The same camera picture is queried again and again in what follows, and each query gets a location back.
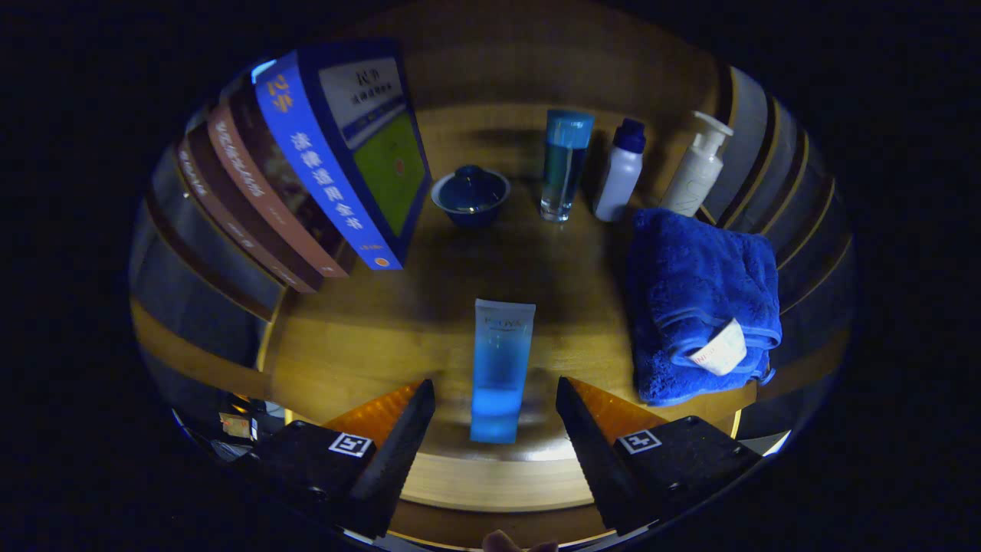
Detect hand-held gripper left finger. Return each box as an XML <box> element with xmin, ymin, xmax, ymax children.
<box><xmin>230</xmin><ymin>379</ymin><xmax>436</xmax><ymax>540</ymax></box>

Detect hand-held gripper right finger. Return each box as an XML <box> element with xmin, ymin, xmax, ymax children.
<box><xmin>556</xmin><ymin>376</ymin><xmax>763</xmax><ymax>536</ymax></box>

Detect blue cosmetic tube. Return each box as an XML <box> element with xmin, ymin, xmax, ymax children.
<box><xmin>470</xmin><ymin>298</ymin><xmax>536</xmax><ymax>444</ymax></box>

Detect wooden countertop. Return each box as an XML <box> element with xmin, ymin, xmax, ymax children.
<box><xmin>261</xmin><ymin>103</ymin><xmax>767</xmax><ymax>465</ymax></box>

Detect wooden cabinet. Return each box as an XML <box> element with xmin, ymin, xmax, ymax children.
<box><xmin>129</xmin><ymin>4</ymin><xmax>855</xmax><ymax>549</ymax></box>

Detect folded blue towel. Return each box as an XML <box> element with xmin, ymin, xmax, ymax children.
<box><xmin>627</xmin><ymin>207</ymin><xmax>783</xmax><ymax>407</ymax></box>

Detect small blue lidded bowl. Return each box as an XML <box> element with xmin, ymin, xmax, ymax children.
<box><xmin>431</xmin><ymin>165</ymin><xmax>512</xmax><ymax>228</ymax></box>

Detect white bottle with blue cap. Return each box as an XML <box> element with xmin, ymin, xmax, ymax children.
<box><xmin>593</xmin><ymin>118</ymin><xmax>647</xmax><ymax>222</ymax></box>

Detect reddish brown book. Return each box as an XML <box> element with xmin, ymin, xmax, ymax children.
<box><xmin>207</xmin><ymin>84</ymin><xmax>357</xmax><ymax>278</ymax></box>

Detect blue book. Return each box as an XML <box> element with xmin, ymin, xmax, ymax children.
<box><xmin>254</xmin><ymin>42</ymin><xmax>431</xmax><ymax>271</ymax></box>

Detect teal clear bottle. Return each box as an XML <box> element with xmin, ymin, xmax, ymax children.
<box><xmin>540</xmin><ymin>109</ymin><xmax>595</xmax><ymax>223</ymax></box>

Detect white pump bottle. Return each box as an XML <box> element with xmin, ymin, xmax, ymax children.
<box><xmin>661</xmin><ymin>111</ymin><xmax>734</xmax><ymax>218</ymax></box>

